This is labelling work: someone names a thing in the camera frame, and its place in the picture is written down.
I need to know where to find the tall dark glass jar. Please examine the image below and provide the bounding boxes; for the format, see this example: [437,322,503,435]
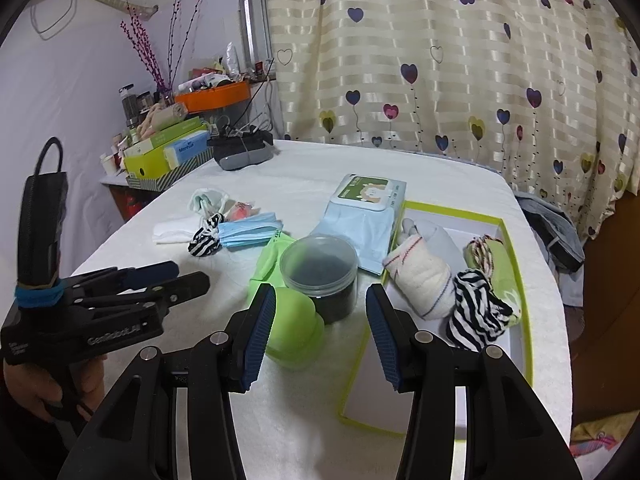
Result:
[118,84,141,128]

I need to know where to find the white folded cloth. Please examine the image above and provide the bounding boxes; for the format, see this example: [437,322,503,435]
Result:
[152,217,201,246]

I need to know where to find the orange tray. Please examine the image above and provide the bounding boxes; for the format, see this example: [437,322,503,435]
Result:
[174,82,252,113]

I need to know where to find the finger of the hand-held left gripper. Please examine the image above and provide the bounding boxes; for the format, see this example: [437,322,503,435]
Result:
[75,271,211,321]
[62,261,181,301]

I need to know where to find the green-rimmed cardboard box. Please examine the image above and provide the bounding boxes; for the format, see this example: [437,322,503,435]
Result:
[337,200,534,442]

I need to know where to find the black white striped sock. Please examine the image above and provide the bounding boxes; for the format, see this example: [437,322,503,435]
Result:
[445,269,516,351]
[187,213,226,258]

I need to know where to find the white mint sock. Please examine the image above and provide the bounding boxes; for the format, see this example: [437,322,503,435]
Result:
[187,187,232,216]

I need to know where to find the colourful cloth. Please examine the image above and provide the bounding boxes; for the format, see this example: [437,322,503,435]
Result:
[570,420,626,461]

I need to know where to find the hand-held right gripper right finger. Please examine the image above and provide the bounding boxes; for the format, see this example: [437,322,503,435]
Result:
[365,282,583,480]

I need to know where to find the striped patterned box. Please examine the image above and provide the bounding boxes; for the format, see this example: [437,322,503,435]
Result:
[125,147,216,192]

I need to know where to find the clear packet with red contents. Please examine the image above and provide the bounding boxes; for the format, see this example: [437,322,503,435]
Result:
[222,200,258,223]

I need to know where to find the bright green sock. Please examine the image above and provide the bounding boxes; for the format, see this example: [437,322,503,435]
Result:
[247,232,298,306]

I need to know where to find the side table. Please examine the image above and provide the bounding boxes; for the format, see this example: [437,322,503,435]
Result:
[100,175,161,221]

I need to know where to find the blue face mask stack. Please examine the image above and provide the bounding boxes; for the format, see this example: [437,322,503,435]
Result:
[217,212,286,250]

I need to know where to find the beige rolled cloth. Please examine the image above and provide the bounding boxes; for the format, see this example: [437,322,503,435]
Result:
[137,102,188,138]

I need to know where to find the purple flower branches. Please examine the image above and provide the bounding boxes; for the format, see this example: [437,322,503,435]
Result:
[120,0,208,96]

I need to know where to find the grey black headset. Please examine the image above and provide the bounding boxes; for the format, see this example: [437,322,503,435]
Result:
[207,127,275,171]

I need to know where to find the window frame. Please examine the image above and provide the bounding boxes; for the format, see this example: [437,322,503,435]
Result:
[236,0,273,73]

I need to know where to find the cream sock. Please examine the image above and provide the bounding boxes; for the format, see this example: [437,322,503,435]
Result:
[382,237,458,321]

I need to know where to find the grey clothing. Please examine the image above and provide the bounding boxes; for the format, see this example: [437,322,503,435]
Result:
[515,192,586,273]

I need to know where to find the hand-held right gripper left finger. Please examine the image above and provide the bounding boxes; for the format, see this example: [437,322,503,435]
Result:
[57,282,277,480]

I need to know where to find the clear jar with dark contents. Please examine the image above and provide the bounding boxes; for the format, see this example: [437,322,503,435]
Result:
[279,234,360,325]

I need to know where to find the pile of toiletries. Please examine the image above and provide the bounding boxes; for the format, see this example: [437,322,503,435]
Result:
[180,42,251,93]

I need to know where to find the blue white box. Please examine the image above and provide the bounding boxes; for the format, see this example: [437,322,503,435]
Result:
[162,130,211,168]

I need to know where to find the light blue wet wipes pack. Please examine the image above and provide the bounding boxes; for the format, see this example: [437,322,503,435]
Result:
[310,174,407,276]

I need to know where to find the person's left hand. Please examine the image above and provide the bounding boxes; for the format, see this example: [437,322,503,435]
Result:
[4,354,106,422]

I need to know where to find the green striped sock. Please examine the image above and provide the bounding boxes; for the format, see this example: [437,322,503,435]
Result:
[462,235,523,326]

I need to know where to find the green cosmetic jar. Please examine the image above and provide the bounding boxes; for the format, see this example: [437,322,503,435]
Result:
[265,287,326,372]

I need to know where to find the yellow-green file box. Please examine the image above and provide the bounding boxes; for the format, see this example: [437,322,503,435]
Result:
[122,142,173,180]

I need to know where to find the cream curtain with hearts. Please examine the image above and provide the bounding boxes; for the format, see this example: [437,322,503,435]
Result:
[265,0,640,241]

